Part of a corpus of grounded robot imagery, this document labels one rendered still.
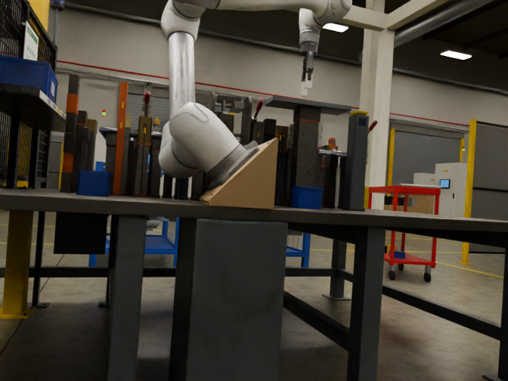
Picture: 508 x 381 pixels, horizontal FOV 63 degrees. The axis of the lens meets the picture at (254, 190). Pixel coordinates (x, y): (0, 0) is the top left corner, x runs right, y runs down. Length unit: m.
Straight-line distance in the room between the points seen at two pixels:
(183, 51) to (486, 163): 5.48
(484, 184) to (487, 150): 0.49
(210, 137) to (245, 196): 0.23
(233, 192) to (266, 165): 0.13
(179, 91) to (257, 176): 0.54
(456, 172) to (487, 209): 5.71
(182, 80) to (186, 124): 0.35
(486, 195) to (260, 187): 5.57
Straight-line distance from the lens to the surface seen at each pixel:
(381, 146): 6.24
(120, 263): 1.27
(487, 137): 6.70
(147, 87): 1.94
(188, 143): 1.34
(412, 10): 6.29
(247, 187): 1.26
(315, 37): 1.96
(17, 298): 2.64
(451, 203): 12.33
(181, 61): 1.70
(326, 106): 1.86
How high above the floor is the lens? 0.74
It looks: 1 degrees up
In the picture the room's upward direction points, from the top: 4 degrees clockwise
